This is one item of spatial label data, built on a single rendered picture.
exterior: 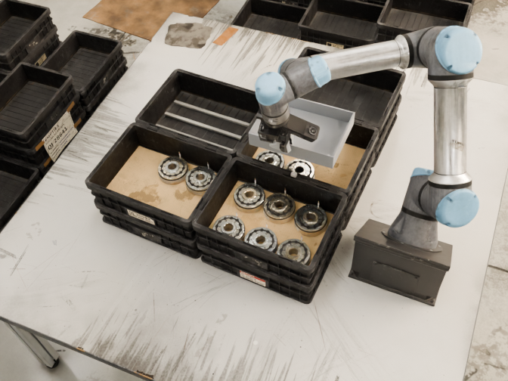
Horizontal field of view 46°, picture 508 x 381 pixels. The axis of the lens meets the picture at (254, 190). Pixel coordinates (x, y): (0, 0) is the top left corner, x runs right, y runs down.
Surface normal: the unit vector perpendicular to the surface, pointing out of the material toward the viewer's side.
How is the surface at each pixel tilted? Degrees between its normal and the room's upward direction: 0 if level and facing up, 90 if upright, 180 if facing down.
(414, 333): 0
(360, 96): 0
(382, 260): 90
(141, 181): 0
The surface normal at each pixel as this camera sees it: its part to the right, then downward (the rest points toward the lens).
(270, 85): -0.15, -0.37
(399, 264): -0.40, 0.74
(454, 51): 0.18, 0.14
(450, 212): 0.19, 0.39
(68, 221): -0.05, -0.60
